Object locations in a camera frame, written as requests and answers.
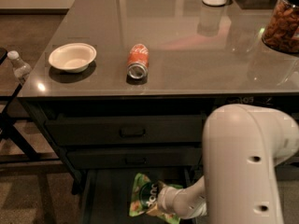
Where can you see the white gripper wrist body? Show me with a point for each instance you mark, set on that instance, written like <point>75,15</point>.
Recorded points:
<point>166,198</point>

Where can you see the green rice chip bag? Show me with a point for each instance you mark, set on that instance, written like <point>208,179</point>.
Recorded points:
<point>144,196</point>

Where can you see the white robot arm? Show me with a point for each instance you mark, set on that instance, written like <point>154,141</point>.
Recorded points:
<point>242,145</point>

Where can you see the open bottom left drawer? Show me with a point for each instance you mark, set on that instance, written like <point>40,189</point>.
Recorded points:
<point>107,195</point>

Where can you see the middle left drawer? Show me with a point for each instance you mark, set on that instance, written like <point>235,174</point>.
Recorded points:
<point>140,157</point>

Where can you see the dark counter cabinet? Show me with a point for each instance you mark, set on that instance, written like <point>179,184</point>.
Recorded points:
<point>198,57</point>

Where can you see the bottom right drawer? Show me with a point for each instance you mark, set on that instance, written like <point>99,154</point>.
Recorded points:
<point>288,172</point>

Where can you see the top left drawer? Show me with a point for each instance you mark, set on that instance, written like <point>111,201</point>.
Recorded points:
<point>101,131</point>

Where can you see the dark snack bag in drawer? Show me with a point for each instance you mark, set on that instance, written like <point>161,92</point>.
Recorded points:
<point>240,100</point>

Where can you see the red soda can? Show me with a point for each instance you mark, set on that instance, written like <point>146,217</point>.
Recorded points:
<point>138,62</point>

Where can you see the white paper bowl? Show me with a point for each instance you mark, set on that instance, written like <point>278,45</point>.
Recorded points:
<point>73,57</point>

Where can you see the clear plastic water bottle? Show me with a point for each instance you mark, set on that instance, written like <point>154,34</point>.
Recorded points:
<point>21,69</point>

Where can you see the glass jar of snacks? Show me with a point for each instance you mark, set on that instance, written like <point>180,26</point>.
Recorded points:
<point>282,32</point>

